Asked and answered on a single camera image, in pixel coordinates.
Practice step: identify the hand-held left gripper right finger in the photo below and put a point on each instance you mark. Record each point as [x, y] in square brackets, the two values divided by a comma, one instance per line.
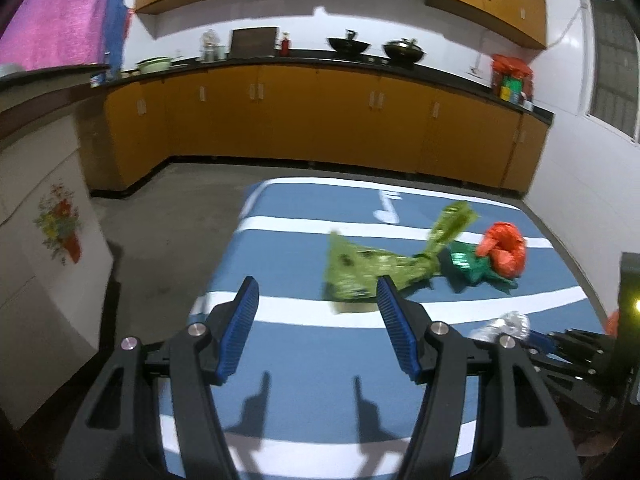
[397, 330]

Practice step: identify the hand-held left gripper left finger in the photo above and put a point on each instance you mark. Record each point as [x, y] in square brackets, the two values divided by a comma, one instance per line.
[240, 330]

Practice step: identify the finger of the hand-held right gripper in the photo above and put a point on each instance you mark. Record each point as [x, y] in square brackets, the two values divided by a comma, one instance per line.
[590, 380]
[542, 344]

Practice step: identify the clear plastic bag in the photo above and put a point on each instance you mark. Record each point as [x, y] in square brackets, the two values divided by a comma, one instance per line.
[510, 322]

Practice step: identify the yellow-green plastic bag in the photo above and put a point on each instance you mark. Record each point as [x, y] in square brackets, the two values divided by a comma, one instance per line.
[360, 270]

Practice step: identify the dark green shiny bag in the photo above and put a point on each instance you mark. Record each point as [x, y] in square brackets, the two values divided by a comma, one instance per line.
[467, 265]

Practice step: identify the knotted red plastic bag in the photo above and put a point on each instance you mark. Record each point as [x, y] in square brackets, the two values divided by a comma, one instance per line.
[502, 250]

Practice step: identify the blue white striped tablecloth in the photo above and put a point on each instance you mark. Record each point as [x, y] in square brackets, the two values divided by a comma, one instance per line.
[310, 355]

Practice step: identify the white cabinet with flower print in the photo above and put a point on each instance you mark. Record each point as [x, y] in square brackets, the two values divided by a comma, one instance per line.
[30, 310]

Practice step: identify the row of wooden base cabinets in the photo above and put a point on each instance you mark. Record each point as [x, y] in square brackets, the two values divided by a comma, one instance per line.
[300, 110]

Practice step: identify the yellow box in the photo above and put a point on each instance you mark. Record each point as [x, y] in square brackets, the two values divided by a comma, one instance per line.
[505, 94]

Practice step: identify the green box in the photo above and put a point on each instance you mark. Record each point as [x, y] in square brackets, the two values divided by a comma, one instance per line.
[512, 85]

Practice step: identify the green pot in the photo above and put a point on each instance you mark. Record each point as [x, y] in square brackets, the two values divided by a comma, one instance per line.
[152, 65]

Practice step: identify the barred window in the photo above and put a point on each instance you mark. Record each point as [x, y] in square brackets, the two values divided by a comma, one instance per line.
[615, 75]

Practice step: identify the black wok with lid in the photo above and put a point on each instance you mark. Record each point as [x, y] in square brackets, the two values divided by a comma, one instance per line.
[404, 51]

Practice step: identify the black kitchen countertop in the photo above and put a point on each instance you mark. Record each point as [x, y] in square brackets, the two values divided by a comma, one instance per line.
[300, 56]

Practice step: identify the red bag over boxes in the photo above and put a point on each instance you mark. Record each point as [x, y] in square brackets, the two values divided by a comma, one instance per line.
[510, 64]

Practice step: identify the clear jar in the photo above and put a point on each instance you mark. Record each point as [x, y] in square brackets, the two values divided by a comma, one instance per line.
[212, 47]

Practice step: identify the red bottle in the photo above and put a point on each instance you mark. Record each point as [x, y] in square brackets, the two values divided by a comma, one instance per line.
[285, 46]

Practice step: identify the dark cutting board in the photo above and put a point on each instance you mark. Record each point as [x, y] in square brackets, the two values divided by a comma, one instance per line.
[252, 41]

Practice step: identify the blue hanging cloth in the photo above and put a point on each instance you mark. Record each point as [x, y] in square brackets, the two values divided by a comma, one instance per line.
[117, 20]

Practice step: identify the pink curtain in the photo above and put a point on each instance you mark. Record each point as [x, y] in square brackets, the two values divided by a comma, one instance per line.
[55, 15]

